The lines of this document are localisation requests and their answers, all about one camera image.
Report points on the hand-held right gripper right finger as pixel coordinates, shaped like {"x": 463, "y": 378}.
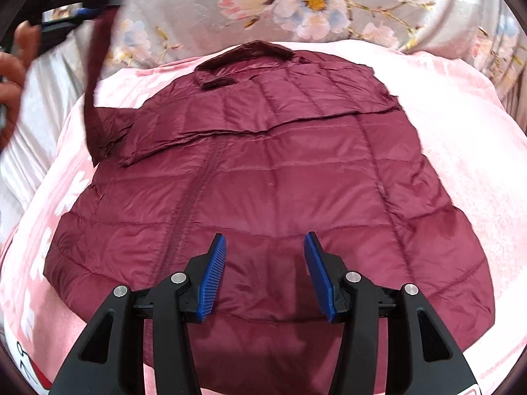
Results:
{"x": 321, "y": 279}

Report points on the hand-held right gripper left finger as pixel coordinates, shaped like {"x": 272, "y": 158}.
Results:
{"x": 212, "y": 279}

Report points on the maroon puffer jacket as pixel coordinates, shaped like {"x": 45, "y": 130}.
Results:
{"x": 288, "y": 164}

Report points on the person's left hand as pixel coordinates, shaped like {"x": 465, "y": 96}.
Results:
{"x": 10, "y": 78}

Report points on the pink printed blanket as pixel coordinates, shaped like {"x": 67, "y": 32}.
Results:
{"x": 453, "y": 140}

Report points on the white and red cloth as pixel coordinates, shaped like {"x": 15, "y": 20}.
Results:
{"x": 24, "y": 362}

